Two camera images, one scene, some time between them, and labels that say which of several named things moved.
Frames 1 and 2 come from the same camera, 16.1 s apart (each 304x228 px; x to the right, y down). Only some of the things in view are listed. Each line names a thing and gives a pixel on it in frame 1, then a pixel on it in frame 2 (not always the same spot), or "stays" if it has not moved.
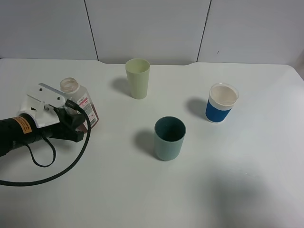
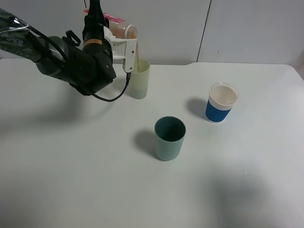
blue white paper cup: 222,98 stays
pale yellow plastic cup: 137,70 stays
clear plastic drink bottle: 79,98 -> 119,28
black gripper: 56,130 -> 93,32
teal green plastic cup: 169,133 stays
